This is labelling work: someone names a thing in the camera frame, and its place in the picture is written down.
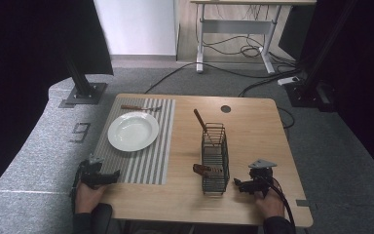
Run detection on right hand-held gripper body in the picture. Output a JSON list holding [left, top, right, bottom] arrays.
[[247, 158, 279, 198]]

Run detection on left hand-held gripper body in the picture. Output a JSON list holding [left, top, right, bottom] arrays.
[[76, 156, 112, 190]]

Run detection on black wire cutlery basket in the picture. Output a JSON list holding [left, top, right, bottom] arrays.
[[201, 122, 231, 196]]

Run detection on wooden-handled short utensil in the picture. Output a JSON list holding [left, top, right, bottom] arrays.
[[192, 163, 224, 178]]

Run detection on wooden-handled long utensil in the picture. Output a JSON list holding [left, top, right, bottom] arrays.
[[193, 108, 216, 147]]

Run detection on person's left hand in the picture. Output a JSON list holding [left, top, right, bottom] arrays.
[[74, 180, 107, 215]]

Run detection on person's right hand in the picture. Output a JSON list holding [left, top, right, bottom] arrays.
[[253, 189, 286, 219]]

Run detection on grey striped placemat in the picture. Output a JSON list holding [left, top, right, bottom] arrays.
[[92, 97, 176, 186]]

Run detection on white round plate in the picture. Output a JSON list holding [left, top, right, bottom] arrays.
[[106, 111, 161, 153]]

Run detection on black metal stand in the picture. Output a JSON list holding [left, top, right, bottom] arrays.
[[284, 0, 359, 113], [57, 48, 108, 109]]

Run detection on white power strip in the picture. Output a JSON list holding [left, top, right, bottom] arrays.
[[277, 75, 302, 87]]

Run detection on dark curtain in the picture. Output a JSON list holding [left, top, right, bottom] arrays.
[[278, 0, 374, 186], [0, 0, 115, 206]]

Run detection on white-framed desk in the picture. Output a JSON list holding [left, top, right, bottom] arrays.
[[190, 0, 318, 75]]

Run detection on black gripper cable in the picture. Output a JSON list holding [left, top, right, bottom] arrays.
[[69, 160, 86, 213], [263, 176, 297, 233]]

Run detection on black floor cables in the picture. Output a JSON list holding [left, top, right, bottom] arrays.
[[144, 4, 306, 130]]

